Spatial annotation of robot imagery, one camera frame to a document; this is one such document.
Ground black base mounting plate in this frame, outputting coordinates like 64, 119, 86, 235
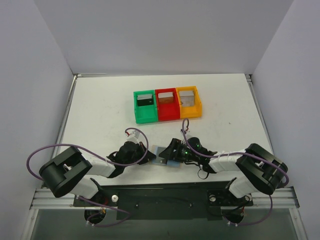
72, 183, 253, 222

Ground beige leather card holder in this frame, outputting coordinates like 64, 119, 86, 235
151, 145, 181, 168

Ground red plastic bin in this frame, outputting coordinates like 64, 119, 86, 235
155, 88, 180, 122

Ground grey credit card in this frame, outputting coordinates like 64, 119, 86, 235
153, 146, 168, 166

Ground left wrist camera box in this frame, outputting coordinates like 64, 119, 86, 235
128, 130, 140, 139

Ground cards in yellow bin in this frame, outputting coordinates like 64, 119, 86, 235
178, 90, 195, 107

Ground cards in red bin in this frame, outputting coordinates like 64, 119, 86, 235
157, 92, 174, 104

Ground black cards in green bin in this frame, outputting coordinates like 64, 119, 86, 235
136, 93, 154, 107

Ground yellow plastic bin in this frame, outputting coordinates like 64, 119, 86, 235
175, 86, 203, 119

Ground green plastic bin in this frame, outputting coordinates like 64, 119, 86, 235
133, 89, 158, 124

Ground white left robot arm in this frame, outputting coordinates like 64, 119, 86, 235
39, 141, 156, 206

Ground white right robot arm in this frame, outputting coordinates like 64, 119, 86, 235
159, 137, 288, 205

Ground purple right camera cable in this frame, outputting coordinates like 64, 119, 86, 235
181, 118, 290, 227

